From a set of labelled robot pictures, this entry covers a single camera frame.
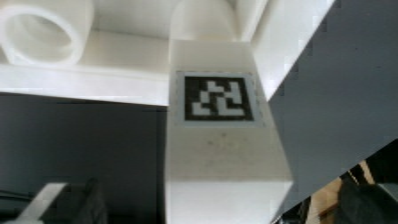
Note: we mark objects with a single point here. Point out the white chair seat part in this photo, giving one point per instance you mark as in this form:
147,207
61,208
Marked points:
95,49

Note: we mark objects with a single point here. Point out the white chair leg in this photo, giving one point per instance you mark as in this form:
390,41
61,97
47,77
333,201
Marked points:
228,177

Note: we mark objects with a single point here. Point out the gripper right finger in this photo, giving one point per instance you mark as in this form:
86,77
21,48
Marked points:
369,195

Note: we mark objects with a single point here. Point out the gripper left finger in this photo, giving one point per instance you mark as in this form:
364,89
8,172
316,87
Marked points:
67,204

